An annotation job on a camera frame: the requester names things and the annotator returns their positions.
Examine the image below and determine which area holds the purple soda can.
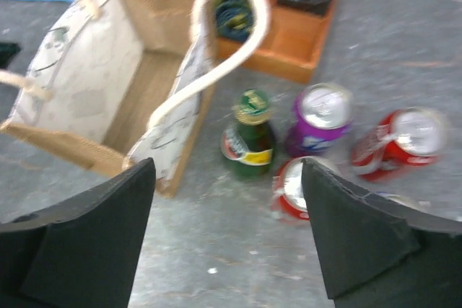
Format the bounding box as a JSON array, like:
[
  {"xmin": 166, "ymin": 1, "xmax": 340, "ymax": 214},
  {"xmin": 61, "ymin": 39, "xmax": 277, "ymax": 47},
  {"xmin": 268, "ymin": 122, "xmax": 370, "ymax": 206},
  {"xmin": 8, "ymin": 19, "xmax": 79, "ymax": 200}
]
[{"xmin": 285, "ymin": 83, "xmax": 353, "ymax": 157}]

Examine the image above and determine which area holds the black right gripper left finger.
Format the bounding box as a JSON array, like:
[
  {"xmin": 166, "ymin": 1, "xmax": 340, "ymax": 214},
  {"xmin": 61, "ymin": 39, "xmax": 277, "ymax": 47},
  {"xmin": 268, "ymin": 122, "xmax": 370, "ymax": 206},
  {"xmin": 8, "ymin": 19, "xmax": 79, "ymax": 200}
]
[{"xmin": 1, "ymin": 158, "xmax": 156, "ymax": 308}]

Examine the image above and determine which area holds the green glass bottle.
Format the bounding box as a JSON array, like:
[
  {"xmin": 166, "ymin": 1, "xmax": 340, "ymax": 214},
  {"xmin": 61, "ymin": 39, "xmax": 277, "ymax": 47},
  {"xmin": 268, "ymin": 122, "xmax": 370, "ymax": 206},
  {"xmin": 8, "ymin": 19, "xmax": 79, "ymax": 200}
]
[{"xmin": 220, "ymin": 89, "xmax": 277, "ymax": 180}]

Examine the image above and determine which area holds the dark rolled fabric behind bag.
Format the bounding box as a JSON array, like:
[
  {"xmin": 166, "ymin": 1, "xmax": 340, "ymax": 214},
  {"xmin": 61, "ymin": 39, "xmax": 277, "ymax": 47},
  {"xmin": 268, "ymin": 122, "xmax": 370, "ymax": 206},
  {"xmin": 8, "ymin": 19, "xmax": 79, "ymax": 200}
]
[{"xmin": 212, "ymin": 0, "xmax": 253, "ymax": 43}]

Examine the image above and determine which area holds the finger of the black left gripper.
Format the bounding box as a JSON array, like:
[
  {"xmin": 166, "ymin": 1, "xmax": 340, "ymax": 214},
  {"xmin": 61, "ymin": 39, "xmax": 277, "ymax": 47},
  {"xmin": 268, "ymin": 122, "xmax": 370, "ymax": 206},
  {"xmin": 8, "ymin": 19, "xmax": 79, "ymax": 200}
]
[{"xmin": 0, "ymin": 42, "xmax": 21, "ymax": 69}]

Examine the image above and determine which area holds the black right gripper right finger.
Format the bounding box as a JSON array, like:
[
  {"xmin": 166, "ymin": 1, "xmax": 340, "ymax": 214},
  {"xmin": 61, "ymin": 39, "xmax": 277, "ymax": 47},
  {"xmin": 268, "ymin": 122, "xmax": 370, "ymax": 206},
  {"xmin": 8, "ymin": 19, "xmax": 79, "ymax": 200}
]
[{"xmin": 301, "ymin": 159, "xmax": 461, "ymax": 307}]

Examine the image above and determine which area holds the orange compartment tray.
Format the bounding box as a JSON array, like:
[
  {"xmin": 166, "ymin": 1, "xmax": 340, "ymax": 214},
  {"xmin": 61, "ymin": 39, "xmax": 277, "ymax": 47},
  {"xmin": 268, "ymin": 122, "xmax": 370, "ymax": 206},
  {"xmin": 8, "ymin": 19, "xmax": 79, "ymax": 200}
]
[{"xmin": 124, "ymin": 0, "xmax": 351, "ymax": 84}]

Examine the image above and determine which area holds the brown canvas bag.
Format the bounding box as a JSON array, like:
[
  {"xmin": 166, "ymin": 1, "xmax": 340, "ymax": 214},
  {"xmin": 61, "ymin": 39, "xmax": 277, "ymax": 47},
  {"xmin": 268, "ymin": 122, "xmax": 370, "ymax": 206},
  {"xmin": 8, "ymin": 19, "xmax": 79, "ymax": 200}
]
[{"xmin": 1, "ymin": 0, "xmax": 271, "ymax": 197}]

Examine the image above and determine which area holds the red soda can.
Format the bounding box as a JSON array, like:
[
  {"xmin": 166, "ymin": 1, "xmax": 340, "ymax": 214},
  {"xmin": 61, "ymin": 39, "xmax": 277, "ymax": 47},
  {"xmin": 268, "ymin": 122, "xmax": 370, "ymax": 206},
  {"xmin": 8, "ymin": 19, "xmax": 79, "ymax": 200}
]
[
  {"xmin": 350, "ymin": 107, "xmax": 448, "ymax": 182},
  {"xmin": 269, "ymin": 156, "xmax": 342, "ymax": 223}
]

